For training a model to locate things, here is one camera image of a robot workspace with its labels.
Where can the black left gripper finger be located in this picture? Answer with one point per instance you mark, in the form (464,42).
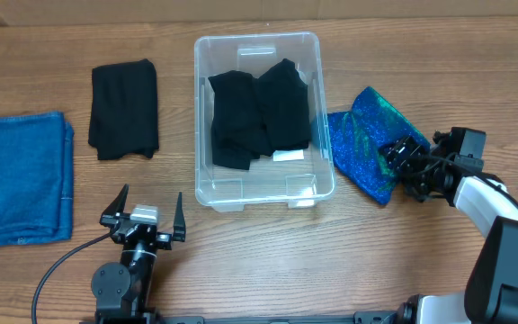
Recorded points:
(179,225)
(115,209)

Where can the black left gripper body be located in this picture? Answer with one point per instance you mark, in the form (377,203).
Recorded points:
(165,242)

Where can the folded blue denim jeans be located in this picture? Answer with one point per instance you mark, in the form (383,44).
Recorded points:
(36,179)

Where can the clear plastic storage bin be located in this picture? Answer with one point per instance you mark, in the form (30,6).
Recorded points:
(299,183)

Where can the black cloth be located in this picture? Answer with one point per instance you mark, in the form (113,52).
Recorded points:
(124,115)
(238,133)
(283,103)

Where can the white label in bin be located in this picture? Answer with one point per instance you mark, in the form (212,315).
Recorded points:
(288,155)

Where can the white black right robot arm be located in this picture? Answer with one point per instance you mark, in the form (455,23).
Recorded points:
(453,170)

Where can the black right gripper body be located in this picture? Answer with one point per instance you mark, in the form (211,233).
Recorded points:
(407,154)

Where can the blue sparkly cloth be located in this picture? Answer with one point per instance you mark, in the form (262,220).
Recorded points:
(358,135)

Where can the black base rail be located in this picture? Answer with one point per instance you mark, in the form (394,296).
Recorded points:
(359,317)

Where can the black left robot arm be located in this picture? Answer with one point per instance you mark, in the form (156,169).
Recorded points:
(121,289)

